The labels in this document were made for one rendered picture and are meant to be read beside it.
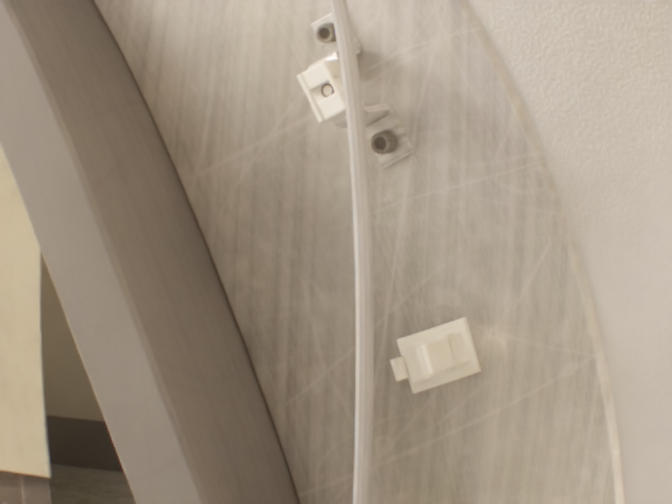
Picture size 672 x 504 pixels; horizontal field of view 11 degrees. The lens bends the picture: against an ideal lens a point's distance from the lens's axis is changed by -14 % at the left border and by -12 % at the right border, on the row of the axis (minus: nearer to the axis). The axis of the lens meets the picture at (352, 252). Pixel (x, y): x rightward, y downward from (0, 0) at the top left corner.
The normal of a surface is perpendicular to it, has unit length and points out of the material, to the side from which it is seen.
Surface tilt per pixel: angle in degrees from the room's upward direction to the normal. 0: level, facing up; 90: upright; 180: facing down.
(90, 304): 90
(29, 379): 90
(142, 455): 90
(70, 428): 90
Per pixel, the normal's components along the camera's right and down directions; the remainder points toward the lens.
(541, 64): -0.50, 0.12
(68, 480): 0.04, -0.98
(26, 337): 0.17, 0.18
